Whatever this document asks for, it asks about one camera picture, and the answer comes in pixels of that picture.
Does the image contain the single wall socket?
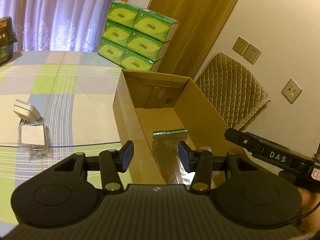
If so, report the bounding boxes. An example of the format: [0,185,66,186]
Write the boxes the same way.
[281,79,302,104]

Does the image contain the stack of green tissue packs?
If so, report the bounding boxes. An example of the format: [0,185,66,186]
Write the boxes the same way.
[98,1,179,72]

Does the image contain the purple curtain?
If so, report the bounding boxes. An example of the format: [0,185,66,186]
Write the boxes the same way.
[1,0,113,52]

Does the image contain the wall power sockets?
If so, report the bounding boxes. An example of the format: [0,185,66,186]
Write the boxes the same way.
[232,37,261,64]

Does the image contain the silver foil bag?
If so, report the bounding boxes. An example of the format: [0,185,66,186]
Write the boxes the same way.
[152,128,195,186]

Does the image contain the white device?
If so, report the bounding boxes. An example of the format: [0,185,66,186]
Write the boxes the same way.
[18,120,49,156]

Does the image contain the white night light plug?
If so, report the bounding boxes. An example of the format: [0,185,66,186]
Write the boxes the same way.
[13,99,41,122]

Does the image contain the dark green food container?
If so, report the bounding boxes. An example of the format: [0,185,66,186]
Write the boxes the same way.
[0,16,17,64]

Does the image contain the large cardboard box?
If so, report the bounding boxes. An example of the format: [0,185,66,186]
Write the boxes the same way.
[113,69,245,185]

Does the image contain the wooden door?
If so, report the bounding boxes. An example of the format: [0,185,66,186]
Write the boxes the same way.
[148,0,238,77]

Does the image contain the person's hand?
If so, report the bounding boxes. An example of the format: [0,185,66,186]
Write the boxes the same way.
[298,187,320,233]

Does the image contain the quilted brown chair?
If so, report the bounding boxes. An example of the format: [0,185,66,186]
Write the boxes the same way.
[195,53,271,131]

